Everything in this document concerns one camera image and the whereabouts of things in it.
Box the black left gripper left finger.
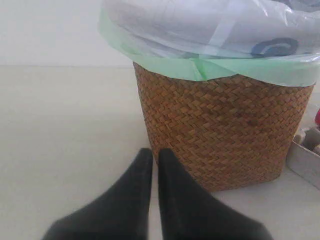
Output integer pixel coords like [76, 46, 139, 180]
[43, 148, 153, 240]

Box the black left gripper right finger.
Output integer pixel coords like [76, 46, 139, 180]
[158, 148, 273, 240]

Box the grey cardboard pulp tray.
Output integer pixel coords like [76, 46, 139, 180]
[286, 127, 320, 189]

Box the red label plastic bottle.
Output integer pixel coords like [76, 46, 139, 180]
[314, 109, 320, 126]

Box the woven wicker trash basket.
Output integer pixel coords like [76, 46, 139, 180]
[133, 63, 314, 192]

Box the translucent green-edged bin liner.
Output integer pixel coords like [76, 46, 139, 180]
[99, 0, 320, 87]

